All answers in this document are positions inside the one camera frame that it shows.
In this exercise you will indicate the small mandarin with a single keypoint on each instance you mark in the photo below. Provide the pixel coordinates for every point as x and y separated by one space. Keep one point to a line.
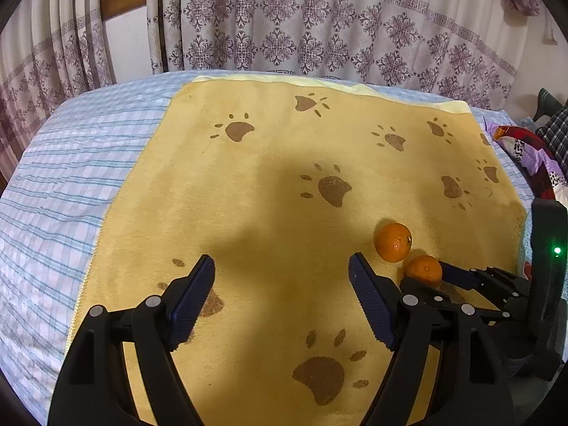
393 242
424 270

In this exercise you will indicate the colourful patchwork quilt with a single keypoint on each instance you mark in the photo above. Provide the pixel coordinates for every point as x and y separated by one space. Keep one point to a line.
537 159

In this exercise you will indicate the white purple patterned curtain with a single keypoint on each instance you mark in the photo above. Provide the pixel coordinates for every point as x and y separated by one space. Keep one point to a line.
333 22
49 44

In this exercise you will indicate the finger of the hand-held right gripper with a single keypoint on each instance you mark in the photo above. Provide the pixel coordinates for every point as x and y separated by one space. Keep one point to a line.
428 290
459 275

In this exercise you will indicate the blue checked bed sheet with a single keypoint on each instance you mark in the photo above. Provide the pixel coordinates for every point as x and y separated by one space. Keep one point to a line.
66 186

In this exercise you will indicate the yellow paw print blanket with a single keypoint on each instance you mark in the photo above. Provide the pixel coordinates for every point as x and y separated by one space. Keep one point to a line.
266 195

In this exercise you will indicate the dark plaid cloth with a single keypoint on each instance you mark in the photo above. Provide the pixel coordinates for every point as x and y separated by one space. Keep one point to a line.
554 128

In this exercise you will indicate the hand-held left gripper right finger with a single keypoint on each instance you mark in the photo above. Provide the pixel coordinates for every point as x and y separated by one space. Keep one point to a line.
370 301

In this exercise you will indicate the light blue plastic basket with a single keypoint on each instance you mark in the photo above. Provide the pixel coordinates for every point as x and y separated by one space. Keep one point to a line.
526 235

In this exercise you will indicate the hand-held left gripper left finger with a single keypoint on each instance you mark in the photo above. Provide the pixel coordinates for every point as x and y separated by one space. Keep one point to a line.
195 297

